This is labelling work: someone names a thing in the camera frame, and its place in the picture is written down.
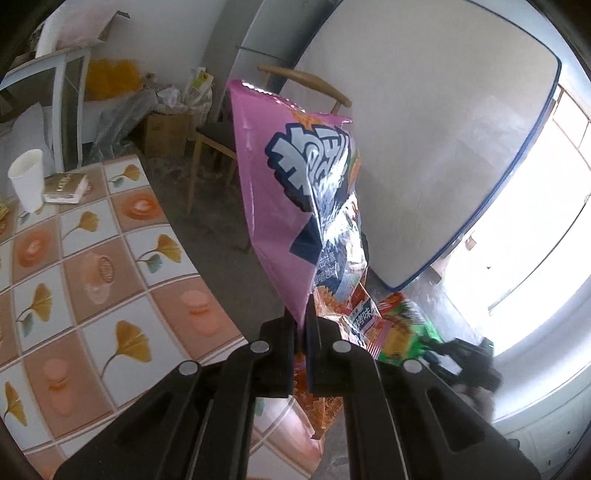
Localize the green chip bag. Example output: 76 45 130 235
378 292 443 365

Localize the pink snack bag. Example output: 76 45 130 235
225 79 385 441

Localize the white gloved right hand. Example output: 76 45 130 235
453 384 495 424

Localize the wooden chair dark seat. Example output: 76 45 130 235
186 64 353 252

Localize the cardboard box on floor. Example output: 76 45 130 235
143 113 191 158

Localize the white mattress blue trim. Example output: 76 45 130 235
298 1 561 289

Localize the grey plastic sheet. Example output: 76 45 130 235
87 88 158 164

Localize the gold and white box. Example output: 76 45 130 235
43 173 88 204

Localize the grey refrigerator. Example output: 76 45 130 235
201 0 339 121

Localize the white paper cup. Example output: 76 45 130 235
8 149 44 213

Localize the yellow fluffy item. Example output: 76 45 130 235
85 58 143 101

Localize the white pillow under desk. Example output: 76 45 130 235
1 103 56 191

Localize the grey metal desk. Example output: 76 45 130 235
1 47 91 172

